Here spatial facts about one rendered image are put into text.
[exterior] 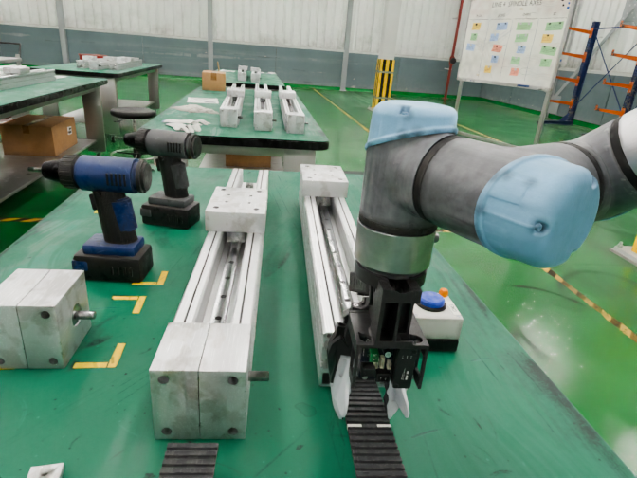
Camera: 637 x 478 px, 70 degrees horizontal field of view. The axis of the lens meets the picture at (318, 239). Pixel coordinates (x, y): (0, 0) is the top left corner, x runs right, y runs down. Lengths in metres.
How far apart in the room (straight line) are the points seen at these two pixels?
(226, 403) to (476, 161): 0.36
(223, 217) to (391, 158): 0.52
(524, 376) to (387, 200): 0.42
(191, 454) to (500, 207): 0.37
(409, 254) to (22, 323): 0.49
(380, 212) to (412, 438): 0.30
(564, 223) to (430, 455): 0.34
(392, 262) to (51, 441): 0.42
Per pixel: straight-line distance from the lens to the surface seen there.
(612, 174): 0.43
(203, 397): 0.53
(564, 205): 0.33
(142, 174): 0.82
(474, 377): 0.71
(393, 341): 0.45
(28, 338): 0.70
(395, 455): 0.54
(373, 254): 0.42
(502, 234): 0.33
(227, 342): 0.55
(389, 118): 0.39
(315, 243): 0.84
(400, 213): 0.40
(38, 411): 0.66
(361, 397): 0.60
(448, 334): 0.73
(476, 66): 6.76
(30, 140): 4.39
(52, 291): 0.69
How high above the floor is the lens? 1.19
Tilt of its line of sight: 22 degrees down
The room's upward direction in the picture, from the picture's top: 5 degrees clockwise
